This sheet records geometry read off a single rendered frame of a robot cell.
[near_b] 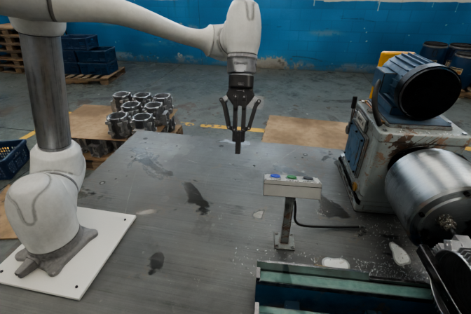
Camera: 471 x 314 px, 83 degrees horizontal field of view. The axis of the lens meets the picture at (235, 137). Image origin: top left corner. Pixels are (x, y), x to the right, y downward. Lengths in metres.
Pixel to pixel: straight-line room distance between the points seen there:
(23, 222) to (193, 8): 5.66
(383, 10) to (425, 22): 0.80
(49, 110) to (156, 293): 0.65
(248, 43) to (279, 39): 5.21
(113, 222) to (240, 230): 0.47
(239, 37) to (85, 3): 0.38
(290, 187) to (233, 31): 0.48
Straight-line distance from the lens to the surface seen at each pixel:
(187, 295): 0.91
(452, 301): 0.76
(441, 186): 0.85
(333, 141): 2.99
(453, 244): 0.79
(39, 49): 0.96
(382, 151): 1.04
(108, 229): 1.12
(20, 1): 0.78
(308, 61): 6.08
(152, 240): 1.05
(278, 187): 0.81
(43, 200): 0.95
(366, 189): 1.12
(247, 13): 0.80
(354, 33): 6.09
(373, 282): 0.85
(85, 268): 1.04
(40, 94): 1.00
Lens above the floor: 1.58
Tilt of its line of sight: 30 degrees down
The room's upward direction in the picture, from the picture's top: straight up
